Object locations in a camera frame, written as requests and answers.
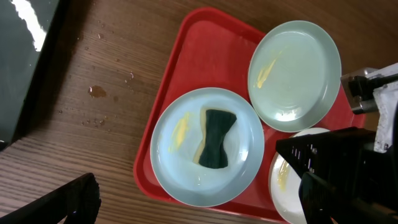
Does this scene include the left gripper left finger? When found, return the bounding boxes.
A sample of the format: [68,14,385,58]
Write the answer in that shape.
[1,173,101,224]

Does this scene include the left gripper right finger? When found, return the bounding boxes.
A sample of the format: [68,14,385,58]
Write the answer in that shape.
[275,127,397,223]

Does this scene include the white plate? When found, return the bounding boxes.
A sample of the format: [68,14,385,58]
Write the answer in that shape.
[269,128,330,224]

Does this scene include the light blue plate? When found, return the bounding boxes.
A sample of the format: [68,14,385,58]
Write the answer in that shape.
[150,88,265,207]
[248,21,341,133]

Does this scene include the light blue plate top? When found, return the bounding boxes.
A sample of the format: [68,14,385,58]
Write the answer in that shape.
[248,21,341,133]

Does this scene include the green yellow sponge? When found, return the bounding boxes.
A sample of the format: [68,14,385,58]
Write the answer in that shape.
[193,108,237,169]

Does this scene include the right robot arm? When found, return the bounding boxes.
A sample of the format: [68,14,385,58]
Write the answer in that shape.
[340,63,397,153]

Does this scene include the black water tray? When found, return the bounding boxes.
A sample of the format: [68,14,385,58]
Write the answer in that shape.
[1,0,70,149]

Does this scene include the red plastic serving tray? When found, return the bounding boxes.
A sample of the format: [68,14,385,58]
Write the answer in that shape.
[133,7,368,224]

